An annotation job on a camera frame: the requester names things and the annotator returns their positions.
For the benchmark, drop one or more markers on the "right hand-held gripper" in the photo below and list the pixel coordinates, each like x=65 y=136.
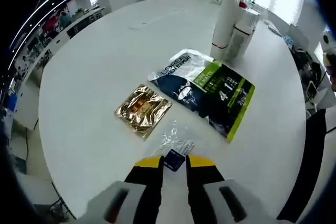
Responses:
x=330 y=41

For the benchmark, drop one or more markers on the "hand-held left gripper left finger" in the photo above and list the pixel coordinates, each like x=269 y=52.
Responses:
x=144 y=184

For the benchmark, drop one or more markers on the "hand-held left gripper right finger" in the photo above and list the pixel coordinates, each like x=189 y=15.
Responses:
x=202 y=184

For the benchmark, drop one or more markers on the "small clear skincare sachet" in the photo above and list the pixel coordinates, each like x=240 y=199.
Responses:
x=173 y=159

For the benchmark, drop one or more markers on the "gold skincare sachet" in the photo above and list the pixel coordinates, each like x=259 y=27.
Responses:
x=143 y=111

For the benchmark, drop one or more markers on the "black green skincare sachet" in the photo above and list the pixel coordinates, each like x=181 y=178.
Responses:
x=210 y=95

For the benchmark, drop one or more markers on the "tall white skincare tube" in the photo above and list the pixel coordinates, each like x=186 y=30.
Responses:
x=225 y=24

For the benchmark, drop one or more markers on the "blue box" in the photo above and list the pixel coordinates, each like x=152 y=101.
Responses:
x=12 y=103

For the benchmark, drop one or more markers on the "long white office desk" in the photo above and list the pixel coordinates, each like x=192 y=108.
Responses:
x=84 y=20

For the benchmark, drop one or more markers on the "red banner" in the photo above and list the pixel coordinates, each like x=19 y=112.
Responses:
x=51 y=24

